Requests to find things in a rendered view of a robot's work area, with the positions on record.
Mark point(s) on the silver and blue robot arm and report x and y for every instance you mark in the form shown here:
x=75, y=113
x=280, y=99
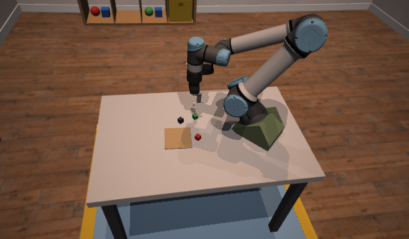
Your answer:
x=310, y=34

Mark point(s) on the orange flat mat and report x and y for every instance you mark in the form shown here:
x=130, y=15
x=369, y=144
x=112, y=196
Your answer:
x=178, y=138

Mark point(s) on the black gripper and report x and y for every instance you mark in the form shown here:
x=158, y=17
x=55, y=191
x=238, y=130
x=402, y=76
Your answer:
x=194, y=77

